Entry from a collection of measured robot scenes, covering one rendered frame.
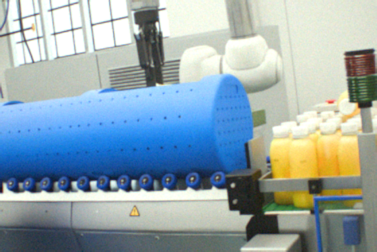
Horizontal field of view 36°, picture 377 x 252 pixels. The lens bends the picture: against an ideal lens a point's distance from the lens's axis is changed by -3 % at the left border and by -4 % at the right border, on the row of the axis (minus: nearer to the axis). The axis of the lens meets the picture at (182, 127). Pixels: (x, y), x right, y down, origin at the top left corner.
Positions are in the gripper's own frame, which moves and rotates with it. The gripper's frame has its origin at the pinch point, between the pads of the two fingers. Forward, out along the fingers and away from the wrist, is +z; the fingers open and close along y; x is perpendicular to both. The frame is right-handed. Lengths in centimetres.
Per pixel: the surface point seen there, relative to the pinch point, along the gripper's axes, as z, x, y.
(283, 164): 24, 42, 15
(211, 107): 8.7, 23.1, 13.2
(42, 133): 11.8, -33.3, 14.3
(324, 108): 15, 43, -23
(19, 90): -2, -229, -188
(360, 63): 1, 68, 40
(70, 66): -13, -168, -176
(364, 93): 7, 68, 40
